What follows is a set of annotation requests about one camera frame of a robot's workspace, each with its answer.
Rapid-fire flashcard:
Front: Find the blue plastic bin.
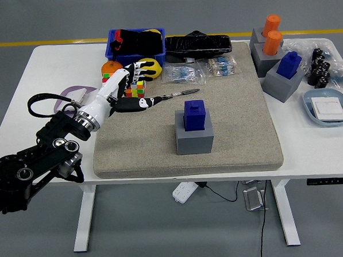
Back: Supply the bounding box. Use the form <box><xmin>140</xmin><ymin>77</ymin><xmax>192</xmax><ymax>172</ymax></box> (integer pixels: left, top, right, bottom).
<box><xmin>103</xmin><ymin>26</ymin><xmax>168</xmax><ymax>70</ymax></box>

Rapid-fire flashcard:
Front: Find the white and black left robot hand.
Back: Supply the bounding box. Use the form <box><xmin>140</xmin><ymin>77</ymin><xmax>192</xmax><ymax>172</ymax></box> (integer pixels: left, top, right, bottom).
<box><xmin>79</xmin><ymin>60</ymin><xmax>169</xmax><ymax>126</ymax></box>

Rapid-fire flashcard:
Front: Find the long black floor cable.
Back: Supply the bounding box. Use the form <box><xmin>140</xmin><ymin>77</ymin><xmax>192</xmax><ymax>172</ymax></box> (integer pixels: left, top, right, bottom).
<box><xmin>255</xmin><ymin>180</ymin><xmax>271</xmax><ymax>257</ymax></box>

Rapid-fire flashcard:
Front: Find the white table leg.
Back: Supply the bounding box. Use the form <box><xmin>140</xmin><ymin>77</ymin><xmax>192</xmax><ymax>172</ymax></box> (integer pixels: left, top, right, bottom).
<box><xmin>70</xmin><ymin>184</ymin><xmax>100</xmax><ymax>254</ymax></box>
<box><xmin>271</xmin><ymin>178</ymin><xmax>301</xmax><ymax>247</ymax></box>

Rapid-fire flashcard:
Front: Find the purple plate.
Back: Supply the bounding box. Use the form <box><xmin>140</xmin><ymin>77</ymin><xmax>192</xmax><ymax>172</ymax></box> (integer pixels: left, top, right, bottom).
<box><xmin>52</xmin><ymin>84</ymin><xmax>101</xmax><ymax>114</ymax></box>

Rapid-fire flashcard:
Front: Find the yellow lemon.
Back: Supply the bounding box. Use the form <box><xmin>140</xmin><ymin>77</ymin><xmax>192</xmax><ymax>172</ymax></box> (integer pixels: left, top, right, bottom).
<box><xmin>133</xmin><ymin>56</ymin><xmax>163</xmax><ymax>81</ymax></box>

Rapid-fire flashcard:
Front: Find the blue square seal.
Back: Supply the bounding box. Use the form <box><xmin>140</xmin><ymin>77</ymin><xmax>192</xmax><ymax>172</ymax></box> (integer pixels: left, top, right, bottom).
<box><xmin>182</xmin><ymin>99</ymin><xmax>209</xmax><ymax>132</ymax></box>
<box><xmin>275</xmin><ymin>51</ymin><xmax>303</xmax><ymax>80</ymax></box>

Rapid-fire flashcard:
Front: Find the orange round seal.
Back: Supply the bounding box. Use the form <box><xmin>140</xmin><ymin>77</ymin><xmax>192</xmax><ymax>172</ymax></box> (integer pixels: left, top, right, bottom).
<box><xmin>260</xmin><ymin>13</ymin><xmax>282</xmax><ymax>39</ymax></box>
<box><xmin>261</xmin><ymin>29</ymin><xmax>284</xmax><ymax>57</ymax></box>

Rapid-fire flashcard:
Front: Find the light blue tray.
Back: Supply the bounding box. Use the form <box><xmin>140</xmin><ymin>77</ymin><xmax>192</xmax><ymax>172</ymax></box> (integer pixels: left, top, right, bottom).
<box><xmin>301</xmin><ymin>87</ymin><xmax>343</xmax><ymax>129</ymax></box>

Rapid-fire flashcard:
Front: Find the black wrapped keyboard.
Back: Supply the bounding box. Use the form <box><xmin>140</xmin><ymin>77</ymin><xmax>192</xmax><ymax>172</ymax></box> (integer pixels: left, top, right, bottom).
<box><xmin>164</xmin><ymin>28</ymin><xmax>233</xmax><ymax>60</ymax></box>

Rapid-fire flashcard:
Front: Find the white switch panel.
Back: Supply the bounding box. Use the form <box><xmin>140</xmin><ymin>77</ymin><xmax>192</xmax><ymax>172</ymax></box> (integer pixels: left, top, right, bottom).
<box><xmin>310</xmin><ymin>95</ymin><xmax>343</xmax><ymax>124</ymax></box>
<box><xmin>60</xmin><ymin>89</ymin><xmax>88</xmax><ymax>112</ymax></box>
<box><xmin>82</xmin><ymin>91</ymin><xmax>98</xmax><ymax>107</ymax></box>

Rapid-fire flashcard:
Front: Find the black cloth with red trim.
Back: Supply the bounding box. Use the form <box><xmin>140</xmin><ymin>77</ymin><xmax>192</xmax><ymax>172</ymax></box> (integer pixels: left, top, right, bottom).
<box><xmin>108</xmin><ymin>26</ymin><xmax>164</xmax><ymax>58</ymax></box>

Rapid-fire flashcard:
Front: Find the thin metal hand tool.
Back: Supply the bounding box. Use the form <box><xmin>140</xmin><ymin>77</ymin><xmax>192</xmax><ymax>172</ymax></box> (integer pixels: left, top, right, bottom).
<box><xmin>160</xmin><ymin>88</ymin><xmax>201</xmax><ymax>101</ymax></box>

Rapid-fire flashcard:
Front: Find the bag of blue resistors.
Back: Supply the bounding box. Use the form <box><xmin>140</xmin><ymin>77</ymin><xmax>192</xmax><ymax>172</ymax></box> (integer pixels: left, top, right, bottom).
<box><xmin>161</xmin><ymin>60</ymin><xmax>207</xmax><ymax>87</ymax></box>

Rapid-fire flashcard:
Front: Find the grey-brown mat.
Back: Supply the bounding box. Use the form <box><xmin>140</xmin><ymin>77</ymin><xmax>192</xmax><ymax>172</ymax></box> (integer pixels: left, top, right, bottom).
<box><xmin>86</xmin><ymin>40</ymin><xmax>286</xmax><ymax>181</ymax></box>

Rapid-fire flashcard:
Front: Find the black table control panel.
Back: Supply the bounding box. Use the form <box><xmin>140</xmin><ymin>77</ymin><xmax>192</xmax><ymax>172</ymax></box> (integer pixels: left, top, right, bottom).
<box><xmin>306</xmin><ymin>176</ymin><xmax>343</xmax><ymax>186</ymax></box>

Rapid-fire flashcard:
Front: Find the black power cord with plug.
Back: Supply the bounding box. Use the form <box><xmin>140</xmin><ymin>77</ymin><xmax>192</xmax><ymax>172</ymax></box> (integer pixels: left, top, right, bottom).
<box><xmin>197</xmin><ymin>179</ymin><xmax>241</xmax><ymax>205</ymax></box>

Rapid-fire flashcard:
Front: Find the orange fruit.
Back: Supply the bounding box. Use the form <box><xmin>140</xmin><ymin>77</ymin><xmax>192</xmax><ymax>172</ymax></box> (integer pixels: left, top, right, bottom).
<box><xmin>100</xmin><ymin>60</ymin><xmax>125</xmax><ymax>79</ymax></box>

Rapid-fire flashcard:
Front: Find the grey round seal holder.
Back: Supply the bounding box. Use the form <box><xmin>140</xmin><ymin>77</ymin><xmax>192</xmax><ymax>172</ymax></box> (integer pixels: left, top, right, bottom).
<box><xmin>250</xmin><ymin>40</ymin><xmax>286</xmax><ymax>79</ymax></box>
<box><xmin>248</xmin><ymin>26</ymin><xmax>271</xmax><ymax>49</ymax></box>

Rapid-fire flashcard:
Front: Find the grey square seal holder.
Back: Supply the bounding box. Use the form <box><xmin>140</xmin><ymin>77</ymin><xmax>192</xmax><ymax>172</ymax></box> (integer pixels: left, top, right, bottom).
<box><xmin>260</xmin><ymin>58</ymin><xmax>307</xmax><ymax>104</ymax></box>
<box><xmin>174</xmin><ymin>108</ymin><xmax>215</xmax><ymax>156</ymax></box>

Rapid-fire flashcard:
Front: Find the white power strip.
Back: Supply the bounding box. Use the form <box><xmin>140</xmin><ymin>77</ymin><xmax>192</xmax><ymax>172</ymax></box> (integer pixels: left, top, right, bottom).
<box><xmin>171</xmin><ymin>181</ymin><xmax>199</xmax><ymax>204</ymax></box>

